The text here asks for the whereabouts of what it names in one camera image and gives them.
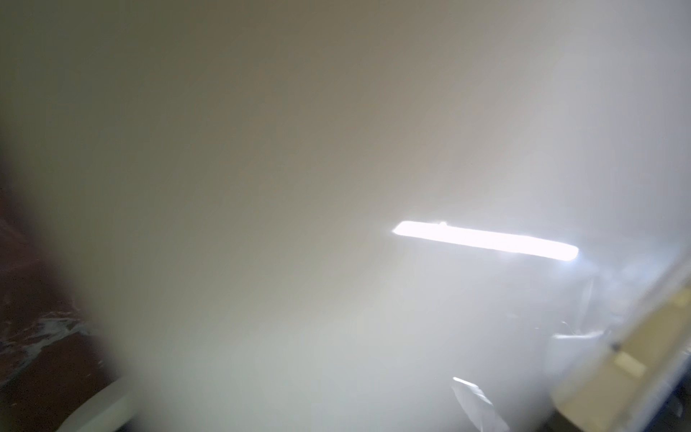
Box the white wrap dispenser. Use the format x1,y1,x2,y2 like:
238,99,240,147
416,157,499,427
545,259,690,431

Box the plastic wrap roll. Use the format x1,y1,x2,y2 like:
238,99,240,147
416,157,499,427
1,1,690,431

